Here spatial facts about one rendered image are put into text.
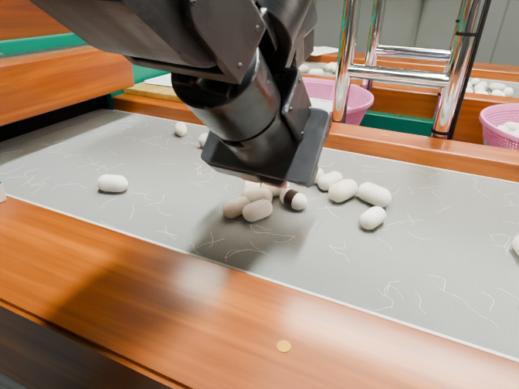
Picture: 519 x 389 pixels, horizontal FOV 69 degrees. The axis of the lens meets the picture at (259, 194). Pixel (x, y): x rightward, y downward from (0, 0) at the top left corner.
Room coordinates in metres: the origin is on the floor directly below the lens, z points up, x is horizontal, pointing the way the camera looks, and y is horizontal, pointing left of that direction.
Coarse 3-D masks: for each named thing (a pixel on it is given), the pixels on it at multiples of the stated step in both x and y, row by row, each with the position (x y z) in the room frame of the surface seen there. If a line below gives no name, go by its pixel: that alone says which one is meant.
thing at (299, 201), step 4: (288, 188) 0.36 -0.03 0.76; (284, 192) 0.35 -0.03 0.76; (280, 196) 0.36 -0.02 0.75; (296, 196) 0.35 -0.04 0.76; (300, 196) 0.34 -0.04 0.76; (304, 196) 0.35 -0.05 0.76; (280, 200) 0.36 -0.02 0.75; (292, 200) 0.34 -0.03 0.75; (296, 200) 0.34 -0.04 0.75; (300, 200) 0.34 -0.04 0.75; (304, 200) 0.34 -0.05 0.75; (292, 204) 0.34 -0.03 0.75; (296, 204) 0.34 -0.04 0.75; (300, 204) 0.34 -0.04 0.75; (304, 204) 0.34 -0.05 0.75; (296, 208) 0.34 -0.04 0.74; (300, 208) 0.34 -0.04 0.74
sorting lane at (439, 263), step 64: (64, 128) 0.58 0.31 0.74; (128, 128) 0.59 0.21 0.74; (192, 128) 0.60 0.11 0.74; (64, 192) 0.37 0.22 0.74; (128, 192) 0.37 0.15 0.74; (192, 192) 0.38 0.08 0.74; (320, 192) 0.39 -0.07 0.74; (448, 192) 0.40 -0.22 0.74; (512, 192) 0.40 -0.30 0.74; (256, 256) 0.27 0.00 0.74; (320, 256) 0.27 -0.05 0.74; (384, 256) 0.27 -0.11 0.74; (448, 256) 0.27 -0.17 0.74; (512, 256) 0.28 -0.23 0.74; (448, 320) 0.20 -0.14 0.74; (512, 320) 0.20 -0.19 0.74
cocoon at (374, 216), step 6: (372, 210) 0.32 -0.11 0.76; (378, 210) 0.32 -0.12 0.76; (384, 210) 0.32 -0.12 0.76; (360, 216) 0.32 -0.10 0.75; (366, 216) 0.31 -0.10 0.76; (372, 216) 0.31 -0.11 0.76; (378, 216) 0.31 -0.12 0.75; (384, 216) 0.32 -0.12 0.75; (360, 222) 0.31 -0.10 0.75; (366, 222) 0.31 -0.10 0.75; (372, 222) 0.31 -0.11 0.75; (378, 222) 0.31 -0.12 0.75; (366, 228) 0.31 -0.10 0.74; (372, 228) 0.31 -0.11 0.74
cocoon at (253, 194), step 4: (248, 188) 0.36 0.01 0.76; (252, 188) 0.36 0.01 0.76; (256, 188) 0.36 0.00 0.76; (260, 188) 0.36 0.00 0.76; (264, 188) 0.36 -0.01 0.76; (244, 192) 0.35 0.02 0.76; (248, 192) 0.35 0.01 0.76; (252, 192) 0.35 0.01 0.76; (256, 192) 0.35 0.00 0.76; (260, 192) 0.35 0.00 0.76; (264, 192) 0.35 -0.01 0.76; (268, 192) 0.35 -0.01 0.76; (244, 196) 0.35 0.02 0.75; (248, 196) 0.35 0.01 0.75; (252, 196) 0.35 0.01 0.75; (256, 196) 0.35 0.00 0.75; (260, 196) 0.35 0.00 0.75; (264, 196) 0.35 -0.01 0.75; (268, 196) 0.35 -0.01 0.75; (272, 196) 0.35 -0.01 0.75; (252, 200) 0.35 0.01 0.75; (256, 200) 0.35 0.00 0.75; (268, 200) 0.35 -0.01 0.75
